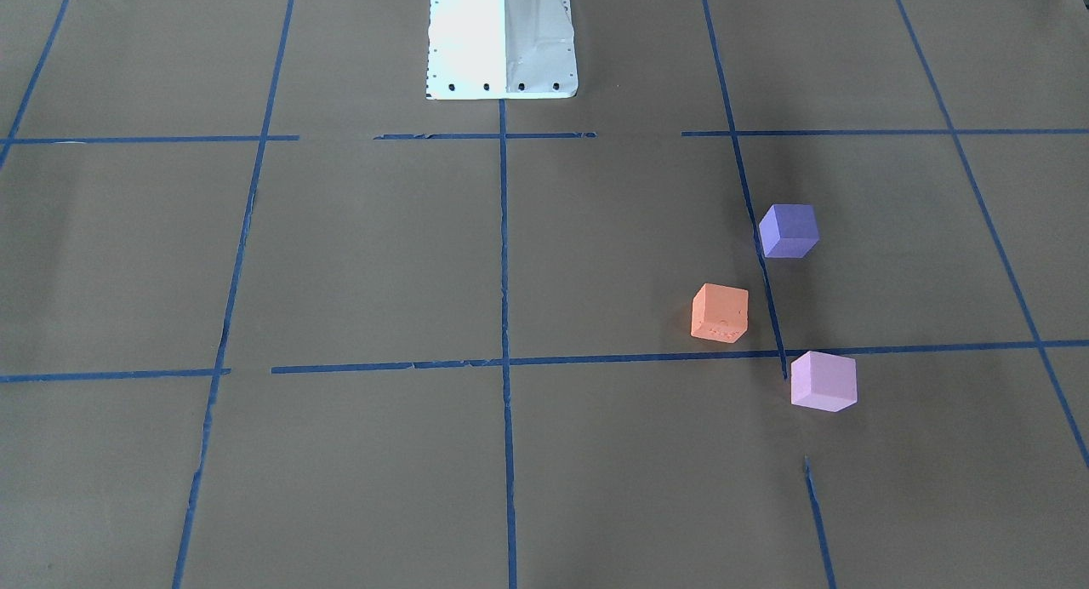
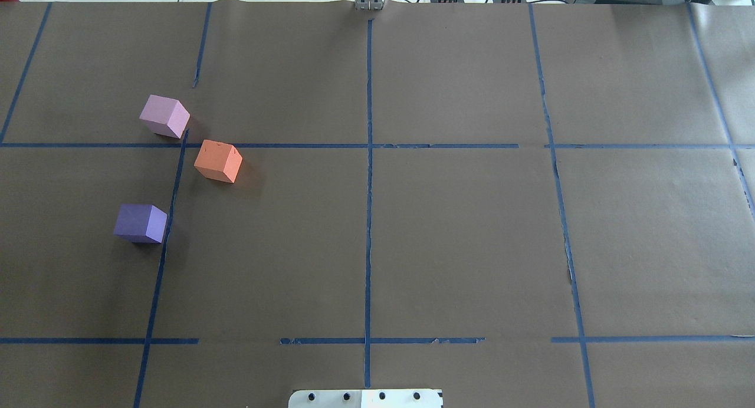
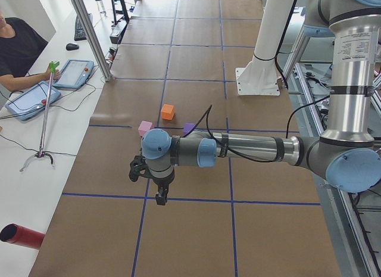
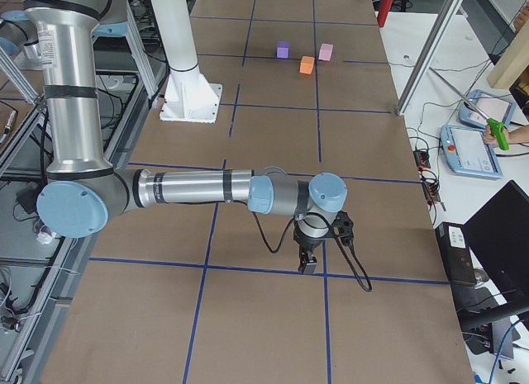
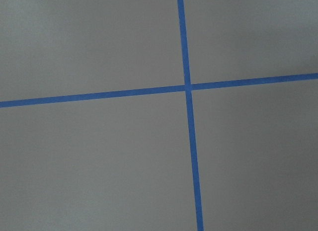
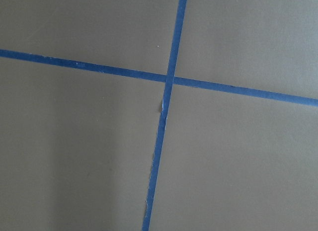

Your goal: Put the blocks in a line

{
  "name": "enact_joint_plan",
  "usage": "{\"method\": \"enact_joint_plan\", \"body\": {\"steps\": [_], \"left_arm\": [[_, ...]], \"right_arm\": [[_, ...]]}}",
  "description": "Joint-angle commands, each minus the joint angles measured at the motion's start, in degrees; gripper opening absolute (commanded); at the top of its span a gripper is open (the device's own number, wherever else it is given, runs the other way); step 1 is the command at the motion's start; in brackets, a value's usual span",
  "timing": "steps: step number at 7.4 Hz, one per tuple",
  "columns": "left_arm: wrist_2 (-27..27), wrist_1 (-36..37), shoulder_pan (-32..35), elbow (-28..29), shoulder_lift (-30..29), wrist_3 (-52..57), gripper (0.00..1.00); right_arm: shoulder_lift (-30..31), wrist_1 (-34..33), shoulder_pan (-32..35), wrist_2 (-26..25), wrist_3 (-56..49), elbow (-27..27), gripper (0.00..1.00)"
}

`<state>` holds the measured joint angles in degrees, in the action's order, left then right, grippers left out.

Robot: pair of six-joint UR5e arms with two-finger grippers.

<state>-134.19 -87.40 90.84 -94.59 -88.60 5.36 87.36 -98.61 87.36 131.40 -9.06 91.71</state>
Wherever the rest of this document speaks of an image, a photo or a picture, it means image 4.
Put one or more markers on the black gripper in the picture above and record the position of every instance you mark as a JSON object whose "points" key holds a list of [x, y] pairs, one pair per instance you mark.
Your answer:
{"points": [[306, 244]]}

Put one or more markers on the orange foam block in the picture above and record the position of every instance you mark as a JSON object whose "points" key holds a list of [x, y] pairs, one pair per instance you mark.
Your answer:
{"points": [[307, 65]]}

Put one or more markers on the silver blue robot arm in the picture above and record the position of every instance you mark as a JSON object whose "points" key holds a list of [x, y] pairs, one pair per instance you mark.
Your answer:
{"points": [[85, 191]]}

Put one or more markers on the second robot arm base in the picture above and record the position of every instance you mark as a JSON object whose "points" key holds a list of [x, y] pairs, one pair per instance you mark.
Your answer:
{"points": [[19, 39]]}

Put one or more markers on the person's hand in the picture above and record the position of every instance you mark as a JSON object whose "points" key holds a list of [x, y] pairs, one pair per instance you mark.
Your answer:
{"points": [[490, 138]]}

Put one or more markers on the orange black connector strip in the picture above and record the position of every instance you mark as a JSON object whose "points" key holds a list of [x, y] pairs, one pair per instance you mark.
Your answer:
{"points": [[429, 180]]}

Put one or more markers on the black desktop computer box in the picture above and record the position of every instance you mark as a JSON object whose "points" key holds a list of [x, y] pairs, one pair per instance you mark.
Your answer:
{"points": [[455, 254]]}

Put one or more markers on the near blue teach pendant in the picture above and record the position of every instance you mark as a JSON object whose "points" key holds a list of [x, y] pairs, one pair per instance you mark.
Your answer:
{"points": [[466, 154]]}

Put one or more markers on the blue teach pendant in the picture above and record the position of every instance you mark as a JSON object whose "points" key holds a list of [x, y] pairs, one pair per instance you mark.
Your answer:
{"points": [[496, 107], [466, 154]]}

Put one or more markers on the black computer monitor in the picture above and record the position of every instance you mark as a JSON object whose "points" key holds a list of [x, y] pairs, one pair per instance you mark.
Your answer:
{"points": [[497, 234]]}

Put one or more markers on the pink foam block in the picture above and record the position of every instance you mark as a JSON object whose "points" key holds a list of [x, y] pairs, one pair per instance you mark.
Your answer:
{"points": [[325, 52]]}

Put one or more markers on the purple foam block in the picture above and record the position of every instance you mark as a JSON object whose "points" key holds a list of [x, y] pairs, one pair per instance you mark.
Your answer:
{"points": [[283, 49]]}

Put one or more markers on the far blue teach pendant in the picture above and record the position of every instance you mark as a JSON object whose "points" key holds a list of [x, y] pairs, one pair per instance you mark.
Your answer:
{"points": [[496, 107]]}

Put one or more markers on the red metal bottle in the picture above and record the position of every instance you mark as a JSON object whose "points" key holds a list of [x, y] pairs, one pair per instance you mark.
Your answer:
{"points": [[384, 9]]}

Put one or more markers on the wooden board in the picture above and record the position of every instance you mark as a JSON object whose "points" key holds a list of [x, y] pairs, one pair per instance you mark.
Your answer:
{"points": [[514, 60]]}

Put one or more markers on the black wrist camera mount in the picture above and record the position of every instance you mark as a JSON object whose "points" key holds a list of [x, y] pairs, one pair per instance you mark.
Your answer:
{"points": [[343, 228]]}

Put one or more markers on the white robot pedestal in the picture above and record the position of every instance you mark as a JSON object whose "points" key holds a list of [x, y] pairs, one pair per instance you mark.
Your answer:
{"points": [[188, 97]]}

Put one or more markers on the green handled reacher grabber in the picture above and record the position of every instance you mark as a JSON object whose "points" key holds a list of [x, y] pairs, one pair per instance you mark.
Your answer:
{"points": [[496, 127]]}

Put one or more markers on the aluminium frame post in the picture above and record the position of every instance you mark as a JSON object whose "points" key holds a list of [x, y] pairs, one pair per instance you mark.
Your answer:
{"points": [[439, 28]]}

